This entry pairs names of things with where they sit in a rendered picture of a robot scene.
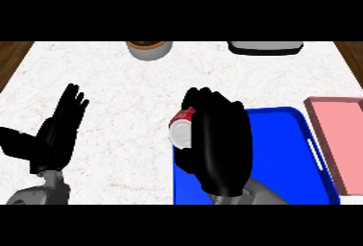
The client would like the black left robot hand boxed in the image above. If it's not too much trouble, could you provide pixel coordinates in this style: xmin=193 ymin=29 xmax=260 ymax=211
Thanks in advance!
xmin=0 ymin=83 xmax=91 ymax=176

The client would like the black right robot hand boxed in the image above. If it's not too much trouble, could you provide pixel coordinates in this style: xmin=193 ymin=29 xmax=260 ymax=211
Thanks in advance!
xmin=174 ymin=86 xmax=254 ymax=198

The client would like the red can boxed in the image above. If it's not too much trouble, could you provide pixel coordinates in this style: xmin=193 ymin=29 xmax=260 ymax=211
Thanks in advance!
xmin=168 ymin=107 xmax=198 ymax=150

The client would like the blue tray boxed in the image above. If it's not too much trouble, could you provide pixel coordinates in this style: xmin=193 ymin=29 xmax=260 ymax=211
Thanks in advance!
xmin=171 ymin=107 xmax=342 ymax=206

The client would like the pink cardboard box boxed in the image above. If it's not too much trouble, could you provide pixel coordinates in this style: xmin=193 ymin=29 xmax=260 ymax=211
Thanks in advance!
xmin=302 ymin=96 xmax=363 ymax=197

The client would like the black and grey appliance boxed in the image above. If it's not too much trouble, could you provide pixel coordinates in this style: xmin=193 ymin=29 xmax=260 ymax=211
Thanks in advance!
xmin=227 ymin=40 xmax=305 ymax=57

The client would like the grey plant pot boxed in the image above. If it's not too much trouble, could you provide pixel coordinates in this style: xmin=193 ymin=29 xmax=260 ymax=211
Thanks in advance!
xmin=125 ymin=40 xmax=174 ymax=62

